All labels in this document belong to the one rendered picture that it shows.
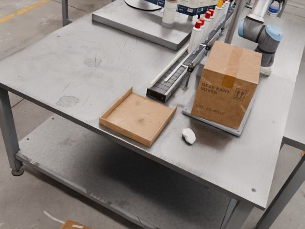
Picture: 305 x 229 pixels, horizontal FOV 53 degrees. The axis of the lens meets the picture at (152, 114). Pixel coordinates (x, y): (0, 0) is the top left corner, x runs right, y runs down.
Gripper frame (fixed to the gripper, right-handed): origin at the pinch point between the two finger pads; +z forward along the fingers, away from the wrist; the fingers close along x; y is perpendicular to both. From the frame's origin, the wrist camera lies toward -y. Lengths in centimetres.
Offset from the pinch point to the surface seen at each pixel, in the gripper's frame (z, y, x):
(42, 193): 100, 165, -95
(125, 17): 12, 65, -94
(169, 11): 0, 61, -63
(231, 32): 6, 50, -20
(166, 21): 7, 61, -64
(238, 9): -10, 49, -21
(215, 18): 3, 42, -35
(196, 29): -4, 85, -37
